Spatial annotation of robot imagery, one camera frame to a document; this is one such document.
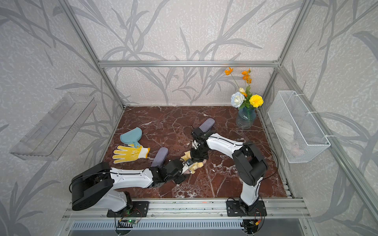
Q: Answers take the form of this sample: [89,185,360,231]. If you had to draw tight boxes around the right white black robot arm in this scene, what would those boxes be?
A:
[190,128,268,207]

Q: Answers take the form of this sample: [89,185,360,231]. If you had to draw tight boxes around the clear acrylic wall shelf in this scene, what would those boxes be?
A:
[10,92,97,161]

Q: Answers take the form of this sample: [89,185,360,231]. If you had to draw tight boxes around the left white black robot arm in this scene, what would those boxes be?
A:
[70,159,189,212]

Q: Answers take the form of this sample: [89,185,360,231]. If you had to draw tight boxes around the blue-grey fabric eyeglass case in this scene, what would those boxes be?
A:
[151,147,168,168]

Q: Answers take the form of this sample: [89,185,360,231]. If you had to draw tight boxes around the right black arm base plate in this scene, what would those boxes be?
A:
[226,198,267,217]

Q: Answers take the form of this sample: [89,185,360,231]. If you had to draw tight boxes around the yellow microfiber cloth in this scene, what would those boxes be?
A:
[180,151,206,171]

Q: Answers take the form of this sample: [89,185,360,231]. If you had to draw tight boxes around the glass flower vase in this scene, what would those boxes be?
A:
[236,107,257,129]

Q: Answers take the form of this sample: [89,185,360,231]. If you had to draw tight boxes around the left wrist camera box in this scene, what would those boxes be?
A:
[186,159,194,168]

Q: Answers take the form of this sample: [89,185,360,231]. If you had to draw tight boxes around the white items in basket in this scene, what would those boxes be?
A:
[273,119,294,143]

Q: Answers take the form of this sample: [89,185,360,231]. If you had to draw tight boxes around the artificial flower bouquet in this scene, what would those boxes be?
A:
[231,69,264,110]

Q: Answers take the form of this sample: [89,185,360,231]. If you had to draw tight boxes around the pink eyeglass case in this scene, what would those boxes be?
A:
[182,164,195,175]

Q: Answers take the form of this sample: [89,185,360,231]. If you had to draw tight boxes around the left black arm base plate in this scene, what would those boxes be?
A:
[106,201,149,218]

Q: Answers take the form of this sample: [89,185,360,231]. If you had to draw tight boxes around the white wire mesh basket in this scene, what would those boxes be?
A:
[267,90,331,163]

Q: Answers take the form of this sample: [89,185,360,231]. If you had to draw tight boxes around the yellow white work glove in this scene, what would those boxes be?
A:
[112,146,150,164]

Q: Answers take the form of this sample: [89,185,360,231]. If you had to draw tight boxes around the aluminium front rail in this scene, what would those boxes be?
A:
[62,198,311,220]

